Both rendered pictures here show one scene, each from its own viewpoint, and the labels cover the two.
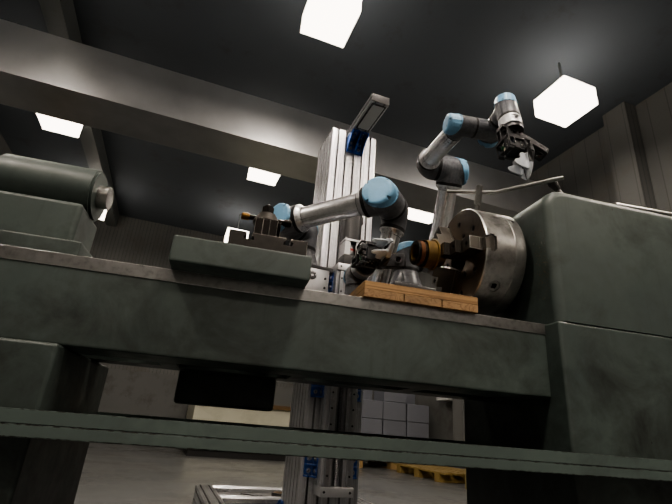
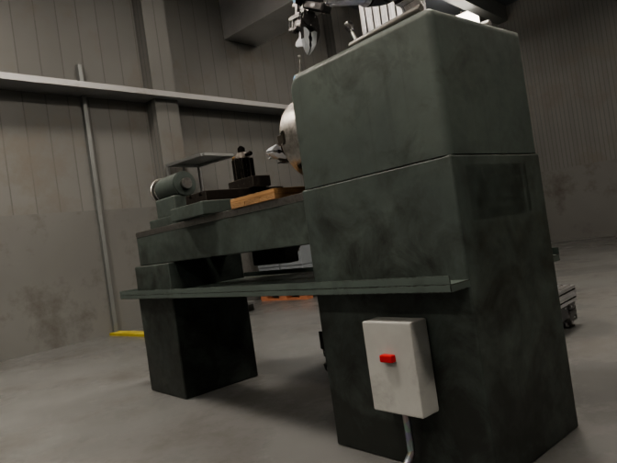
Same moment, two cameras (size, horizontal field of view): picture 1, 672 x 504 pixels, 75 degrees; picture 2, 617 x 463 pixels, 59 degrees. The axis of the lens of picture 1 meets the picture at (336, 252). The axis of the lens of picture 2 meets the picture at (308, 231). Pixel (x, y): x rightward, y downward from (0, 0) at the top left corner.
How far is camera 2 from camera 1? 2.22 m
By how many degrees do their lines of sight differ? 64
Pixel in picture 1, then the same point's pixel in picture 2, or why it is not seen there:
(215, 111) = not seen: outside the picture
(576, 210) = (306, 85)
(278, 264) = (194, 210)
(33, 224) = (167, 210)
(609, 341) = (331, 195)
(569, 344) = (308, 207)
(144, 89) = not seen: outside the picture
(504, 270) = (296, 154)
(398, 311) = (246, 211)
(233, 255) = (183, 212)
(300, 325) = (218, 232)
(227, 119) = not seen: outside the picture
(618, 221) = (336, 74)
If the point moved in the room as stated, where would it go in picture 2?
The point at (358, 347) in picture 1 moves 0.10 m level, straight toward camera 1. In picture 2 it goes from (237, 237) to (214, 241)
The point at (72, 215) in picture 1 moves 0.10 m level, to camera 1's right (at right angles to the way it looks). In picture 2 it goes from (173, 202) to (177, 199)
